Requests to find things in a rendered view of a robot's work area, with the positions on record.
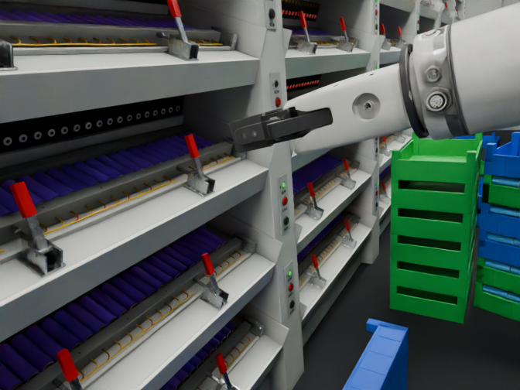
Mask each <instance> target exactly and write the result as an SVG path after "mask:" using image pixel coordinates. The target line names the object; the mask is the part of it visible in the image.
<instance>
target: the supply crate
mask: <svg viewBox="0 0 520 390"><path fill-rule="evenodd" d="M519 151H520V132H512V135H511V142H509V143H507V144H505V145H503V146H501V147H498V148H497V144H496V143H488V144H486V150H485V159H484V174H488V175H495V176H506V177H513V178H519V179H520V156H519Z"/></svg>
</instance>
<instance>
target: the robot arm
mask: <svg viewBox="0 0 520 390"><path fill-rule="evenodd" d="M286 108H287V109H286ZM284 109H285V110H283V108H279V109H275V110H272V111H267V112H264V113H261V114H258V115H253V116H250V117H247V118H243V119H239V120H236V121H232V122H231V123H230V129H231V134H232V137H233V140H234V144H235V148H236V150H237V152H238V153H242V152H249V151H252V150H256V149H263V148H266V147H270V146H273V144H276V143H280V142H285V141H289V140H293V139H298V138H301V139H300V140H299V141H298V142H296V143H295V144H294V146H295V148H296V149H295V150H294V152H295V154H297V155H299V156H303V155H306V154H310V153H314V152H319V151H323V150H326V149H332V148H336V147H340V146H343V145H350V144H353V143H357V142H363V141H366V140H369V139H376V138H379V137H382V136H385V135H390V134H393V133H396V132H400V131H403V130H406V129H409V128H412V129H413V131H414V132H415V134H416V136H418V137H419V138H424V137H427V136H429V135H430V136H431V138H432V139H433V140H435V141H438V140H442V139H450V138H454V137H459V136H463V135H472V134H477V133H481V132H489V131H494V130H498V129H503V128H510V127H515V126H520V0H501V9H496V10H494V11H491V12H487V13H484V14H482V15H478V16H475V17H472V18H469V19H465V20H463V21H460V22H455V23H453V24H451V25H447V26H443V27H440V28H438V29H434V30H431V31H429V32H424V33H421V34H419V35H417V36H416V37H415V39H414V42H413V45H412V44H411V43H410V44H407V45H404V46H402V48H401V50H400V54H399V63H397V64H394V65H391V66H388V67H384V68H381V69H378V70H373V71H371V72H368V73H365V74H361V75H358V76H356V77H351V78H348V79H346V80H342V81H339V82H336V83H334V84H330V85H328V86H326V87H322V88H320V89H317V90H315V91H312V92H309V93H307V94H304V95H302V96H299V97H296V98H294V99H292V100H290V101H287V102H286V104H285V106H284Z"/></svg>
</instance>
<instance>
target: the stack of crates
mask: <svg viewBox="0 0 520 390"><path fill-rule="evenodd" d="M482 140H483V132H481V133H477V134H475V139H442V140H438V141H435V140H433V139H420V138H419V137H418V136H416V134H415V132H414V131H413V132H412V140H411V141H410V142H409V143H408V144H407V145H406V146H405V147H404V148H403V149H402V150H401V151H400V149H393V150H392V160H391V233H390V234H391V242H390V309H394V310H401V311H405V312H409V313H415V314H419V315H423V316H430V317H434V318H438V319H442V320H449V321H453V322H457V323H464V319H465V314H466V310H467V301H468V296H469V292H470V284H471V280H472V275H473V264H474V244H475V233H476V223H477V202H478V192H479V182H480V171H481V150H482Z"/></svg>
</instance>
